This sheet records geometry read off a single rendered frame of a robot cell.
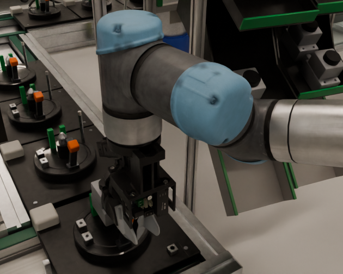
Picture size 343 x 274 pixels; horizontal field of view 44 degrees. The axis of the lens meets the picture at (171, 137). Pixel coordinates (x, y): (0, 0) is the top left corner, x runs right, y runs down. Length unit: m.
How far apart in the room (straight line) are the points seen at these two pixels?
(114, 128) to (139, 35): 0.12
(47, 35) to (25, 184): 1.01
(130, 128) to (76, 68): 1.23
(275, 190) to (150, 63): 0.51
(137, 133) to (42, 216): 0.39
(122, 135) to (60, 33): 1.40
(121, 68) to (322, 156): 0.24
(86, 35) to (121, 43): 1.47
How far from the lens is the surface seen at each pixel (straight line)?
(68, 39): 1.90
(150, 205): 0.59
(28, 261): 0.88
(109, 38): 0.47
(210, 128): 0.40
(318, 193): 1.14
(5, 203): 0.95
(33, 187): 0.96
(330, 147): 0.47
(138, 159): 0.52
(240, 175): 0.85
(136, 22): 0.47
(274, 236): 0.99
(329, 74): 0.83
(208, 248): 0.82
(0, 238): 0.90
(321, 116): 0.48
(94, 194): 0.76
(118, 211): 0.64
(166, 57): 0.44
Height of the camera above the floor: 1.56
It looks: 34 degrees down
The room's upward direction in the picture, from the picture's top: 1 degrees clockwise
